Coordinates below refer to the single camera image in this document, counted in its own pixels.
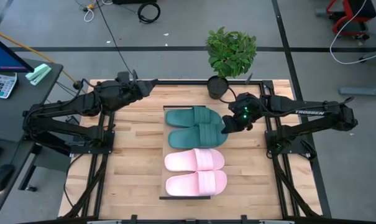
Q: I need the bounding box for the pink slide sandal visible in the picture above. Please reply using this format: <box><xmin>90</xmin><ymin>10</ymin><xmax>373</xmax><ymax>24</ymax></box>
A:
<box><xmin>164</xmin><ymin>148</ymin><xmax>226</xmax><ymax>172</ymax></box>
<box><xmin>165</xmin><ymin>169</ymin><xmax>228</xmax><ymax>197</ymax></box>

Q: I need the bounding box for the black desk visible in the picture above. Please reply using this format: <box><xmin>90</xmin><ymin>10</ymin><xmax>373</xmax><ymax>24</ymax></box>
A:
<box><xmin>0</xmin><ymin>58</ymin><xmax>71</xmax><ymax>219</ymax></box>

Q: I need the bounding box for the green plant in black pot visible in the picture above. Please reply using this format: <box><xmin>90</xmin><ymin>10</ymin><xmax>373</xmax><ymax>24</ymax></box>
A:
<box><xmin>205</xmin><ymin>26</ymin><xmax>257</xmax><ymax>100</ymax></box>

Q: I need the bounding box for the grey desk calculator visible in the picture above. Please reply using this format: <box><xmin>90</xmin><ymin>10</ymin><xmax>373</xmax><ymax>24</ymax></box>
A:
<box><xmin>0</xmin><ymin>72</ymin><xmax>18</xmax><ymax>100</ymax></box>

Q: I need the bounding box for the mint green stapler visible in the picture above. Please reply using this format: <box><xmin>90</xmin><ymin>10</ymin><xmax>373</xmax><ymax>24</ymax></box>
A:
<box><xmin>25</xmin><ymin>63</ymin><xmax>52</xmax><ymax>86</ymax></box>

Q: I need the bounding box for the green slide sandal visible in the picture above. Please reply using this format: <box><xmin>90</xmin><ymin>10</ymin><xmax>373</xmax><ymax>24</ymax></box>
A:
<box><xmin>168</xmin><ymin>123</ymin><xmax>229</xmax><ymax>149</ymax></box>
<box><xmin>165</xmin><ymin>106</ymin><xmax>223</xmax><ymax>129</ymax></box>

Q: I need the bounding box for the computer monitor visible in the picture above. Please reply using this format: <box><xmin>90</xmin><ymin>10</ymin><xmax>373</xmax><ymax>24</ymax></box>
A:
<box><xmin>0</xmin><ymin>30</ymin><xmax>35</xmax><ymax>74</ymax></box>

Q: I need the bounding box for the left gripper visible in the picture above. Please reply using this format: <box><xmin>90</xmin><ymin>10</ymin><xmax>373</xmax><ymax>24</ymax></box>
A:
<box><xmin>108</xmin><ymin>79</ymin><xmax>159</xmax><ymax>110</ymax></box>

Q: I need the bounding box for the black computer mouse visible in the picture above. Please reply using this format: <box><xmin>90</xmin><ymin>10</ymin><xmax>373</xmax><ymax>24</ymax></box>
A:
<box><xmin>0</xmin><ymin>164</ymin><xmax>16</xmax><ymax>194</ymax></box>

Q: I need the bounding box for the long white cable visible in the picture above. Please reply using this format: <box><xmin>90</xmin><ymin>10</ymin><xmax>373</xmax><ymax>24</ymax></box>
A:
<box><xmin>329</xmin><ymin>0</ymin><xmax>376</xmax><ymax>65</ymax></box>

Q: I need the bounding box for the wooden shelf with black frame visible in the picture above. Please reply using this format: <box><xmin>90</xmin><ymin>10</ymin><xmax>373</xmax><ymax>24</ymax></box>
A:
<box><xmin>158</xmin><ymin>105</ymin><xmax>227</xmax><ymax>200</ymax></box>

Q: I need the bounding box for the grey desk foot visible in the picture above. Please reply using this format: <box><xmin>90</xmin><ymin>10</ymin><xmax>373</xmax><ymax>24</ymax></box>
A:
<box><xmin>339</xmin><ymin>46</ymin><xmax>376</xmax><ymax>96</ymax></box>

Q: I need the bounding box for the red cart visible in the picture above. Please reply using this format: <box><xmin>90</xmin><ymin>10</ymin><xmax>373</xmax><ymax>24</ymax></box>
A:
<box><xmin>314</xmin><ymin>0</ymin><xmax>376</xmax><ymax>40</ymax></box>

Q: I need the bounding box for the black floor cable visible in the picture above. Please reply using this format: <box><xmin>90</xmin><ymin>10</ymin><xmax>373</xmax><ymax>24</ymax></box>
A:
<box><xmin>95</xmin><ymin>0</ymin><xmax>135</xmax><ymax>78</ymax></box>

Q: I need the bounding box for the coiled black cable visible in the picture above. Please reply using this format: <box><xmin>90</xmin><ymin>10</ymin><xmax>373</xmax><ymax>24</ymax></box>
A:
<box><xmin>137</xmin><ymin>2</ymin><xmax>162</xmax><ymax>25</ymax></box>

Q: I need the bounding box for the white cable with yellow plug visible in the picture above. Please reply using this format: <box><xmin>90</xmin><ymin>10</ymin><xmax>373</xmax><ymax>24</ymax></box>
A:
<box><xmin>83</xmin><ymin>0</ymin><xmax>114</xmax><ymax>23</ymax></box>

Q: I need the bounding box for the black aluminium table frame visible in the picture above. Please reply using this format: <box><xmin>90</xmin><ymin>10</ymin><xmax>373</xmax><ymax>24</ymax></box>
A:
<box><xmin>62</xmin><ymin>79</ymin><xmax>332</xmax><ymax>224</ymax></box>

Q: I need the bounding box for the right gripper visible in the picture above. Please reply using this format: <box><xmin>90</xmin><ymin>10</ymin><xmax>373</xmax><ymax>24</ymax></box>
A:
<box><xmin>221</xmin><ymin>92</ymin><xmax>267</xmax><ymax>134</ymax></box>

